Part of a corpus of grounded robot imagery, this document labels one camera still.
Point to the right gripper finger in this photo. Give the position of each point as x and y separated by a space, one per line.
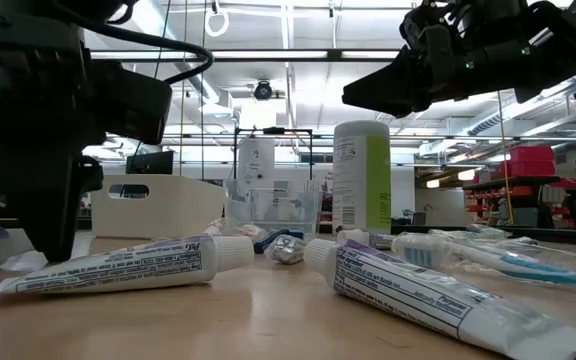
373 97
413 70

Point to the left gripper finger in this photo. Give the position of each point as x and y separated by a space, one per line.
48 200
92 175

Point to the white toiletry packet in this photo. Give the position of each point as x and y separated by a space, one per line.
23 260

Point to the clear toiletry packet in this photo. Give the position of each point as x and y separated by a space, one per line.
238 229

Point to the blue and white toothbrush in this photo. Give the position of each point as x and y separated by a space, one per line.
468 257

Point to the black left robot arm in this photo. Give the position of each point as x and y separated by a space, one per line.
43 10

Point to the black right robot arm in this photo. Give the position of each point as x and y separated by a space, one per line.
568 45

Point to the overhead light bar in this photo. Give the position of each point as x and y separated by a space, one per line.
334 55

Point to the black computer monitor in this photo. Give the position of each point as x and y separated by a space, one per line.
150 163

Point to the white green wipes canister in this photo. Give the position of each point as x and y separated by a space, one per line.
360 175

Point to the red storage bin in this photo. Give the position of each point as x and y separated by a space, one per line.
528 168
532 153

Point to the white paper sign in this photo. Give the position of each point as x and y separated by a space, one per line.
257 160

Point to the black storage shelf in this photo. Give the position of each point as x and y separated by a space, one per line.
513 180

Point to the clear plastic container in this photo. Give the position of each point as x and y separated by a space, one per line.
273 210

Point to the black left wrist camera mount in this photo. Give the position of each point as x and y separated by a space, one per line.
133 105

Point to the black overhead camera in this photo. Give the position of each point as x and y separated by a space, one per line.
263 91

